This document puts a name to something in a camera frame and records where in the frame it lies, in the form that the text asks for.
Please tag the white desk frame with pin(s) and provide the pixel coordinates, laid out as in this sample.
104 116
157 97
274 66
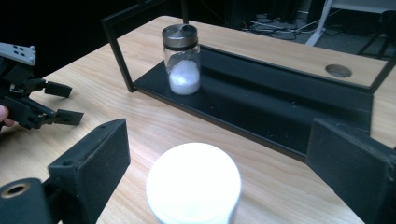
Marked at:
319 25

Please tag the silver-lid glass jar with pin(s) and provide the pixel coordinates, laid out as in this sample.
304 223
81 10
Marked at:
183 62

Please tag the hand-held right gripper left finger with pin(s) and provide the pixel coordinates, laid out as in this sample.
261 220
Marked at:
90 168

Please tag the round table grommet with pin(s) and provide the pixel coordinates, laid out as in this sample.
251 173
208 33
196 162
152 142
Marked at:
338 71

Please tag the black two-tier metal rack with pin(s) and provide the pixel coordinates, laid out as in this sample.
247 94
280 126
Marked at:
255 102

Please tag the black chair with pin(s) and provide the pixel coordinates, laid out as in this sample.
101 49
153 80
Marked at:
383 34

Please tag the white round-lid jar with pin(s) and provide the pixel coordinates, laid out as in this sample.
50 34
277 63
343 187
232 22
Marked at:
193 183

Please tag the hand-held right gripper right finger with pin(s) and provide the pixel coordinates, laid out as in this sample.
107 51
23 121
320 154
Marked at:
355 168

